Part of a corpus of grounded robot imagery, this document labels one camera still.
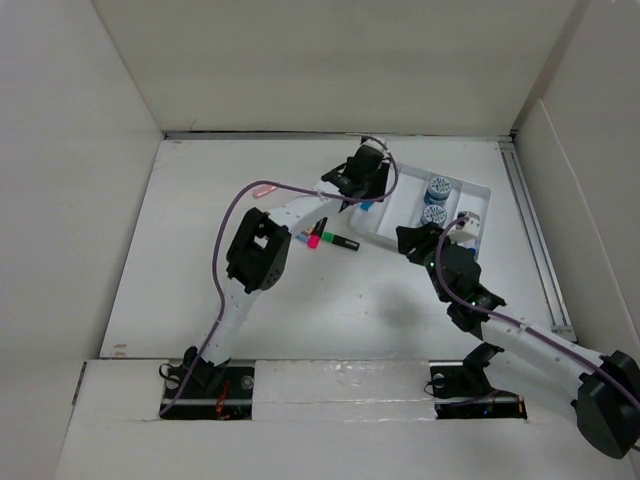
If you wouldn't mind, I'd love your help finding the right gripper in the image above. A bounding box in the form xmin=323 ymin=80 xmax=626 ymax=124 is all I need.
xmin=396 ymin=220 xmax=460 ymax=302

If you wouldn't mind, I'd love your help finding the blue white tape roll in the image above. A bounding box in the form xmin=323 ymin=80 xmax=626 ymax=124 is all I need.
xmin=424 ymin=176 xmax=452 ymax=206
xmin=420 ymin=204 xmax=448 ymax=227

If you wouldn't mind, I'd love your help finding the clear blue glue stick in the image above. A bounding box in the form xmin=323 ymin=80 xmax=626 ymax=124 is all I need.
xmin=461 ymin=237 xmax=481 ymax=258

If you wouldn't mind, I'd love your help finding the black highlighter green cap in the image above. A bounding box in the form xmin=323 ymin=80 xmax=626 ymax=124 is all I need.
xmin=321 ymin=232 xmax=360 ymax=251

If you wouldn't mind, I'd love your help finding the black highlighter pink cap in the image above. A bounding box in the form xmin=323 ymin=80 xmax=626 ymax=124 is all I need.
xmin=307 ymin=217 xmax=328 ymax=249

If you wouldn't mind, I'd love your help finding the pink translucent eraser case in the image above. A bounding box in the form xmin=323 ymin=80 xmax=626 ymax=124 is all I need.
xmin=252 ymin=185 xmax=277 ymax=199

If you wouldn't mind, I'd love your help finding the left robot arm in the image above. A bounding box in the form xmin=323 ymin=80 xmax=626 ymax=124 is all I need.
xmin=179 ymin=136 xmax=399 ymax=397

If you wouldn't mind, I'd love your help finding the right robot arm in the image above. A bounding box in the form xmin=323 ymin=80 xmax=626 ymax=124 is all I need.
xmin=396 ymin=217 xmax=639 ymax=459

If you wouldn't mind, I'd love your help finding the white divided organizer tray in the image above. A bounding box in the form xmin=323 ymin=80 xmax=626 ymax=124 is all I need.
xmin=350 ymin=164 xmax=491 ymax=254

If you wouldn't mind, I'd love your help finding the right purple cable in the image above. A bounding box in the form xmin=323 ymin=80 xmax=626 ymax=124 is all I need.
xmin=434 ymin=214 xmax=640 ymax=446

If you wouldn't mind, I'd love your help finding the purple cable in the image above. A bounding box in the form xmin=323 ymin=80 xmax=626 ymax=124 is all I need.
xmin=434 ymin=214 xmax=640 ymax=446
xmin=159 ymin=134 xmax=401 ymax=416

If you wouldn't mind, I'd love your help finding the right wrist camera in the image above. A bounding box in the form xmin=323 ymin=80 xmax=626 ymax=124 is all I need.
xmin=449 ymin=211 xmax=482 ymax=244

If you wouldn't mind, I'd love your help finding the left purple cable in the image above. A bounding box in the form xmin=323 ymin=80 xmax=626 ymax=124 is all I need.
xmin=159 ymin=134 xmax=401 ymax=416

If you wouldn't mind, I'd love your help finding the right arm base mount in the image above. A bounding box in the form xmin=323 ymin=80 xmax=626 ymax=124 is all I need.
xmin=423 ymin=343 xmax=527 ymax=420

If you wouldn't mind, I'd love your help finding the aluminium rail right edge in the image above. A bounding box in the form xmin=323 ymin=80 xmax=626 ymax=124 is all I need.
xmin=498 ymin=141 xmax=577 ymax=343

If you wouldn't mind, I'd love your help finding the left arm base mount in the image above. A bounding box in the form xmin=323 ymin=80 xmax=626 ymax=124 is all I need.
xmin=159 ymin=361 xmax=255 ymax=421

